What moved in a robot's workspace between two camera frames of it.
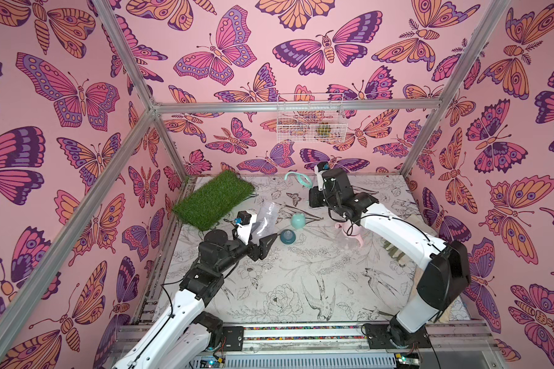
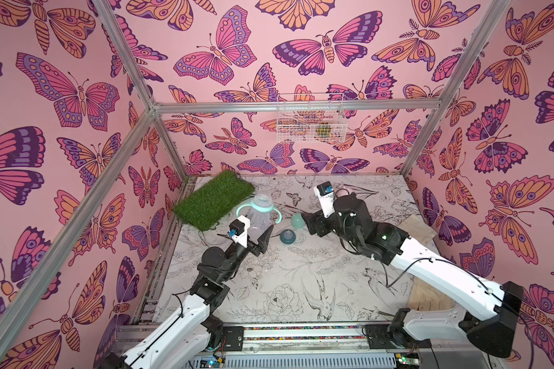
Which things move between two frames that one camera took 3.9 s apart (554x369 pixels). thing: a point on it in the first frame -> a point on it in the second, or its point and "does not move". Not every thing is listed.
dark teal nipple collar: x=288 y=237 does not move
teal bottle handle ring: x=303 y=179 -> x=263 y=207
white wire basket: x=311 y=118 does not move
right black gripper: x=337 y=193 -> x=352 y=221
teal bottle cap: x=298 y=221 does not move
